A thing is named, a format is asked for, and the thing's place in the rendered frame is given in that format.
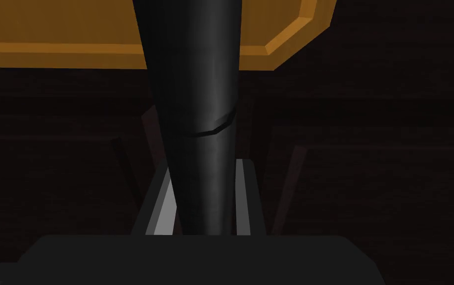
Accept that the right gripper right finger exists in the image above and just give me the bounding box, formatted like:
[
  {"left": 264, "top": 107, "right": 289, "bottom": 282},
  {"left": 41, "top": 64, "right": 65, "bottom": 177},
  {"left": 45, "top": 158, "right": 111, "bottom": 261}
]
[{"left": 234, "top": 158, "right": 268, "bottom": 236}]

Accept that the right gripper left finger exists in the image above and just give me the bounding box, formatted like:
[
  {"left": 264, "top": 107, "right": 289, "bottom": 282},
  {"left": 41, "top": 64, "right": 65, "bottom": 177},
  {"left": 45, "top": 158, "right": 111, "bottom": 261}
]
[{"left": 132, "top": 160, "right": 178, "bottom": 236}]

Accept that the black bottle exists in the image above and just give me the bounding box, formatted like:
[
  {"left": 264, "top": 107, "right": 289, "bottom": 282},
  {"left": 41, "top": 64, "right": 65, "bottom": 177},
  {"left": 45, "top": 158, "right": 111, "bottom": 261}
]
[{"left": 132, "top": 0, "right": 244, "bottom": 236}]

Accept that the orange table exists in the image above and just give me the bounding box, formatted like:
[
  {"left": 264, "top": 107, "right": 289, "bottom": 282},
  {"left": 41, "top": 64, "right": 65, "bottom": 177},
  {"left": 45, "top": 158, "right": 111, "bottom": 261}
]
[{"left": 0, "top": 0, "right": 338, "bottom": 72}]

